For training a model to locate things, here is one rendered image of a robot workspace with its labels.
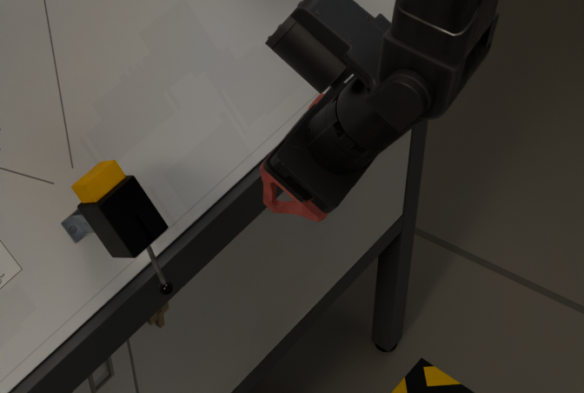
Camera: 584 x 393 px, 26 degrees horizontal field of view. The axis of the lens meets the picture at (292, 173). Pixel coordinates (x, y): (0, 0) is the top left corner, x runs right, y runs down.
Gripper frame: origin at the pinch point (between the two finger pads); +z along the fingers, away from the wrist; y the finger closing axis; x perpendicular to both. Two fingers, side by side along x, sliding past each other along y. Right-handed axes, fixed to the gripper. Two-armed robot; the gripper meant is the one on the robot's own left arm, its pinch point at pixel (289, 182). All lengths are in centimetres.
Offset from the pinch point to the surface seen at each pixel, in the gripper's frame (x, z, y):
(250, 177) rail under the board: -1.3, 21.7, -11.2
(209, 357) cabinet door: 11, 52, -6
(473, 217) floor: 42, 97, -85
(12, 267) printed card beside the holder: -13.2, 20.0, 14.7
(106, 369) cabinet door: 1.3, 39.8, 8.5
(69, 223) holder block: -12.2, 19.4, 7.8
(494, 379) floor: 58, 87, -55
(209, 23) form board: -15.4, 15.7, -18.3
